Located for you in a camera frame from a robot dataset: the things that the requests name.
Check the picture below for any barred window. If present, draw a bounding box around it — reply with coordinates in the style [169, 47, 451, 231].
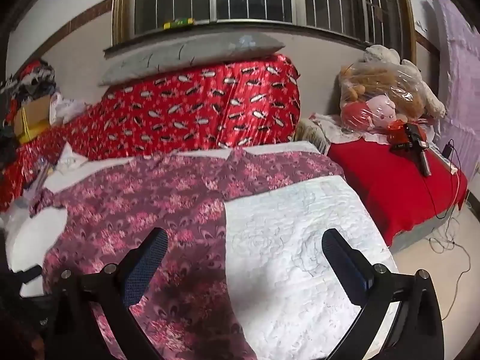
[112, 0, 416, 59]

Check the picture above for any red penguin print quilt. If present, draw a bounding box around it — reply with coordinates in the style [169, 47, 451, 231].
[1, 55, 300, 211]

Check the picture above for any lilac curtain cloth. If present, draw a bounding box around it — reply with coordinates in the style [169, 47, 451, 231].
[433, 0, 479, 180]

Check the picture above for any red blanket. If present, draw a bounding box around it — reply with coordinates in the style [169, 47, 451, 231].
[328, 139, 467, 245]

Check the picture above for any black handheld device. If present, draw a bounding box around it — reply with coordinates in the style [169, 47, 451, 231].
[387, 121, 431, 177]

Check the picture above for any pile of dark clothes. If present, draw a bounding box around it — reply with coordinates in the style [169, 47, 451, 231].
[1, 59, 57, 165]

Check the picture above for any white teddy bear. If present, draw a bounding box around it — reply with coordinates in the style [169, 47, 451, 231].
[364, 45, 446, 119]

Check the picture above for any green yellow box on sill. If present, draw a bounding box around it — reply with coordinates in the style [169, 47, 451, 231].
[163, 18, 194, 30]

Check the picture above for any purple pink floral garment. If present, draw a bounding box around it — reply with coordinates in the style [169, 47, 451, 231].
[31, 150, 343, 359]

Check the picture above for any grey pillow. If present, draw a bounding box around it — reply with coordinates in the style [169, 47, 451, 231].
[98, 32, 285, 86]

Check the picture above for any cardboard box with yellow strap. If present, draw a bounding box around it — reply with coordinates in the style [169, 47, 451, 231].
[14, 95, 50, 145]

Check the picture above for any white plastic bag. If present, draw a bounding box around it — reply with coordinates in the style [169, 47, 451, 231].
[55, 142, 89, 175]

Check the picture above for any white quilted bed sheet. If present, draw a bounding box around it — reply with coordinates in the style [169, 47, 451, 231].
[7, 141, 395, 359]

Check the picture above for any plastic bag of plush toys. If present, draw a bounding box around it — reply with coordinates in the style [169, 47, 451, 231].
[338, 61, 425, 132]

